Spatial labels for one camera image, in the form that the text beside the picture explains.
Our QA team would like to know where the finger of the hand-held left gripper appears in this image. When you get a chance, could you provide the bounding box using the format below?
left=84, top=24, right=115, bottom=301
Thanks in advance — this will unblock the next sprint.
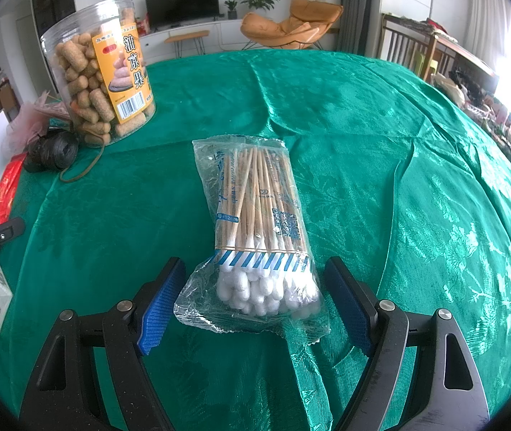
left=0, top=217, right=26, bottom=244

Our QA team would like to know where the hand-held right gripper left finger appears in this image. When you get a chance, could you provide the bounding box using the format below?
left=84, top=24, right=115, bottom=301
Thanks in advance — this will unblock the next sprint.
left=19, top=257, right=187, bottom=431

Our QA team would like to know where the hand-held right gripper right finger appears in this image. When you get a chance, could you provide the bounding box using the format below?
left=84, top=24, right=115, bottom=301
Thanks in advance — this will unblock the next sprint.
left=324, top=256, right=492, bottom=431

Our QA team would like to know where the red foil packet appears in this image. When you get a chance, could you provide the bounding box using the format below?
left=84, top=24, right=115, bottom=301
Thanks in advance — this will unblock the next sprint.
left=0, top=153, right=28, bottom=230

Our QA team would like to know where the bag of cotton swabs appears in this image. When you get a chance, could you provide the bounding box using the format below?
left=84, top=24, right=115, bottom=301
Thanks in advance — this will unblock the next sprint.
left=174, top=137, right=332, bottom=335

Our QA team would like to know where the black plastic bag roll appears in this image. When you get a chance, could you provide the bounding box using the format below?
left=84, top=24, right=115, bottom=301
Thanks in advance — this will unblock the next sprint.
left=24, top=128, right=79, bottom=173

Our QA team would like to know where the pink mesh pouf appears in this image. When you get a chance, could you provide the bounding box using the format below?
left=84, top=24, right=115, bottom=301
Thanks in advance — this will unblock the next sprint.
left=6, top=101, right=74, bottom=153

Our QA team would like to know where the green satin tablecloth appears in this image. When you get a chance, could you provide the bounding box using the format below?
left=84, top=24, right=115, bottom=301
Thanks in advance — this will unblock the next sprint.
left=0, top=49, right=511, bottom=431

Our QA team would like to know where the clear plastic snack jar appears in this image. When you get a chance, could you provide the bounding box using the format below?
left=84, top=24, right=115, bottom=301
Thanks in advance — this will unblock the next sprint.
left=40, top=0, right=156, bottom=147

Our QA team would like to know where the pile of household clutter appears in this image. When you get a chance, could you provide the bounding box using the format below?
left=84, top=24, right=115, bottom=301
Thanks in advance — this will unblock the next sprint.
left=432, top=69, right=511, bottom=180

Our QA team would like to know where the wooden slatted crib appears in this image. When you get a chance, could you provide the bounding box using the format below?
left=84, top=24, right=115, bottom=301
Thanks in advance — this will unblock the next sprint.
left=380, top=13, right=498, bottom=95

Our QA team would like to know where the white television cabinet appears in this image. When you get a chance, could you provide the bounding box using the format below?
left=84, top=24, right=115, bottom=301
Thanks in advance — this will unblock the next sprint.
left=136, top=18, right=256, bottom=61

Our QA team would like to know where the black flat television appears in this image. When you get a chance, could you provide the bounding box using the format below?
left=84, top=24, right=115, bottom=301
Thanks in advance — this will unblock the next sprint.
left=145, top=0, right=219, bottom=28

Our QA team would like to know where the orange lounge chair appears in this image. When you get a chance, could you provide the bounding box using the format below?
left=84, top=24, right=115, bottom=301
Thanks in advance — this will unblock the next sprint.
left=240, top=0, right=343, bottom=50

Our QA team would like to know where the grey curtain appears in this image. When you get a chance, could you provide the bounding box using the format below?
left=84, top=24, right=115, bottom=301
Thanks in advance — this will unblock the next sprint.
left=336, top=0, right=382, bottom=57

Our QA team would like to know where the white sheer curtain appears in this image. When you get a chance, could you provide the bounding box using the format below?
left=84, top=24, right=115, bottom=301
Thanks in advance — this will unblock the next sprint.
left=464, top=0, right=511, bottom=64

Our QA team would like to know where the large green potted plant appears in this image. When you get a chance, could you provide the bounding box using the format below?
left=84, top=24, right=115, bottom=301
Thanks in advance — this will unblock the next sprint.
left=240, top=0, right=280, bottom=12

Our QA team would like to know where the brown cord loop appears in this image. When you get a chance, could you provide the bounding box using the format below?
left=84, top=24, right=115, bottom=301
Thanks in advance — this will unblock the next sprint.
left=60, top=141, right=106, bottom=185

